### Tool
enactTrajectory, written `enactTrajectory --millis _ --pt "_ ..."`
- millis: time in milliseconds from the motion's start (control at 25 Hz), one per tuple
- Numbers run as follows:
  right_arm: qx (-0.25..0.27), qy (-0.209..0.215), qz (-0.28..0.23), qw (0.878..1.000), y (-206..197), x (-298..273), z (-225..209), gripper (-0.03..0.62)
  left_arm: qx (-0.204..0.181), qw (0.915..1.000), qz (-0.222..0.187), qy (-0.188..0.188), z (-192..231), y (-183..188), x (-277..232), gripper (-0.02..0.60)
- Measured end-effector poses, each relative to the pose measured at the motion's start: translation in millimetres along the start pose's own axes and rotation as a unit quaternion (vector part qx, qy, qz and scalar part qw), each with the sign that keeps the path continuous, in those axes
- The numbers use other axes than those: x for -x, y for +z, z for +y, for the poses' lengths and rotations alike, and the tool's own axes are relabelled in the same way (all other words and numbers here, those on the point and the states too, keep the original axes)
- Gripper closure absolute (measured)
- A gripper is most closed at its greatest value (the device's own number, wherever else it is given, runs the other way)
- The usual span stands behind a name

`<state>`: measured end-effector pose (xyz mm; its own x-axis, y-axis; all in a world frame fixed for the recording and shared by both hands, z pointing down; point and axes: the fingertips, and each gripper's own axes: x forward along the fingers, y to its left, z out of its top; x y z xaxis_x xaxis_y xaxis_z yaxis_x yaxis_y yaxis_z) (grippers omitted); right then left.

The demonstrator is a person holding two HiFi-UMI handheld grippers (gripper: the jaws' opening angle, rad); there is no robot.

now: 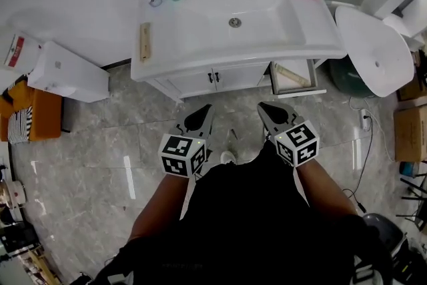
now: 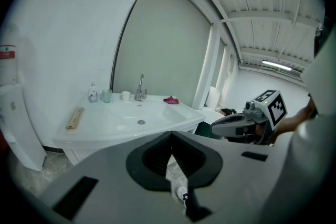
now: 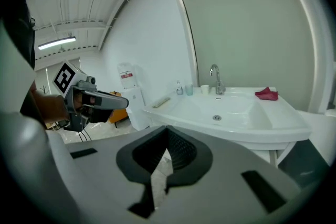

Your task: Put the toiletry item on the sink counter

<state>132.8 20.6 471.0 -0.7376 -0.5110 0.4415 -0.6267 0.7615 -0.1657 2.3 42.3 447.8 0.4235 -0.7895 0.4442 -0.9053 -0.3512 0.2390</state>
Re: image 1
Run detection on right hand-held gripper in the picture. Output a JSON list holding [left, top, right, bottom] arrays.
[[257, 101, 320, 167]]

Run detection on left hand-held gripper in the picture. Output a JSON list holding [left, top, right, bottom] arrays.
[[157, 104, 216, 180]]

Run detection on person's left forearm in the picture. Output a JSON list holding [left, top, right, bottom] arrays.
[[128, 173, 194, 243]]

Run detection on person's right forearm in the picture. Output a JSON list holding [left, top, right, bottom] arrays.
[[295, 162, 360, 218]]

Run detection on white open drawer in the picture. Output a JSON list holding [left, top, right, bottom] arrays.
[[269, 58, 327, 99]]

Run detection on person's left white shoe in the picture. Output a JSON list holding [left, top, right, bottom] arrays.
[[220, 150, 238, 165]]

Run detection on white vanity cabinet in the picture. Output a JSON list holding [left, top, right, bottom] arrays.
[[146, 58, 330, 103]]

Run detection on white ceramic sink top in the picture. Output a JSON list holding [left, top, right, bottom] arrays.
[[130, 0, 348, 83]]

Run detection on person's black clothing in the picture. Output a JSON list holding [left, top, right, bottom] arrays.
[[96, 143, 394, 285]]

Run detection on large white freestanding basin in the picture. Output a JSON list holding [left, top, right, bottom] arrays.
[[334, 5, 416, 98]]

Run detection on white water dispenser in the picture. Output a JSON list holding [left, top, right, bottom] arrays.
[[27, 41, 111, 103]]

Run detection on large cardboard box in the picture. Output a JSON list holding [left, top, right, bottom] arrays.
[[393, 105, 427, 163]]

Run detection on small cardboard box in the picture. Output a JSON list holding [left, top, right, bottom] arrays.
[[396, 75, 427, 103]]

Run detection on teal blue container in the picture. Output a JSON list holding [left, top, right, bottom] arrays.
[[399, 162, 420, 180]]

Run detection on orange sofa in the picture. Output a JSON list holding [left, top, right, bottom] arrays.
[[0, 79, 63, 143]]

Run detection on grey white machine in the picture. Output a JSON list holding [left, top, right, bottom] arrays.
[[362, 212, 406, 258]]

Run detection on black white striped pillow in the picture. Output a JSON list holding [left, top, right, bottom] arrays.
[[7, 106, 34, 145]]

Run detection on water bottle with red label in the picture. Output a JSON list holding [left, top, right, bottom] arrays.
[[0, 31, 44, 77]]

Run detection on white cooking pot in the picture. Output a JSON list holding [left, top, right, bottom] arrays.
[[0, 178, 27, 210]]

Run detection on dark green pedestal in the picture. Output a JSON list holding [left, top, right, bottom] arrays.
[[328, 55, 376, 99]]

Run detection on black cable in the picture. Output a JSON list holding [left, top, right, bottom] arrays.
[[343, 116, 373, 214]]

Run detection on white cable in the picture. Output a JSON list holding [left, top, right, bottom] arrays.
[[348, 96, 396, 163]]

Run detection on black metal frame chair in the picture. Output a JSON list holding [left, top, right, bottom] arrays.
[[396, 176, 427, 231]]

